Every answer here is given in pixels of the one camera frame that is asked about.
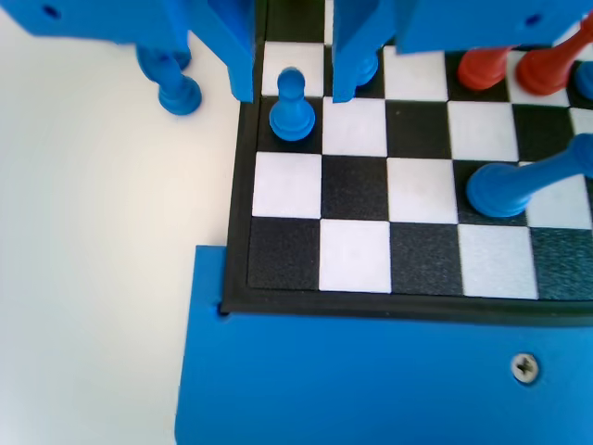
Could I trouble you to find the blue chess pawn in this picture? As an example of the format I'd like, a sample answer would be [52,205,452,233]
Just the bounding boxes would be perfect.
[354,50,380,89]
[269,67,317,143]
[573,59,593,106]

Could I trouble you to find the blue chess bishop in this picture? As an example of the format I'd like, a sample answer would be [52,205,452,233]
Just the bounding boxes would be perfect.
[134,44,204,117]

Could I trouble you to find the red chess pawn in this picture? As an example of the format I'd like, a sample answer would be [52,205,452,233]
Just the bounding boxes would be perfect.
[457,45,515,92]

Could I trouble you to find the black and white chessboard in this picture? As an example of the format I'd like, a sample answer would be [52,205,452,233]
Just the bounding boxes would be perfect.
[221,0,593,325]

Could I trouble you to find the red chess bishop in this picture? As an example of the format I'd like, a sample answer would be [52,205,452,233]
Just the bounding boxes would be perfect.
[516,13,593,97]

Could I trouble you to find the blue chess king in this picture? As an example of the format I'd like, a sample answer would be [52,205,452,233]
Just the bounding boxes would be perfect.
[465,133,593,219]

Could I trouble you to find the silver screw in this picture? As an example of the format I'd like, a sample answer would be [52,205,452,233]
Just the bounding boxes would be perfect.
[511,353,541,384]

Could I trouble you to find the blue base plate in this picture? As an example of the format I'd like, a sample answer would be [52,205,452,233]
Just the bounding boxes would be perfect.
[174,245,593,445]

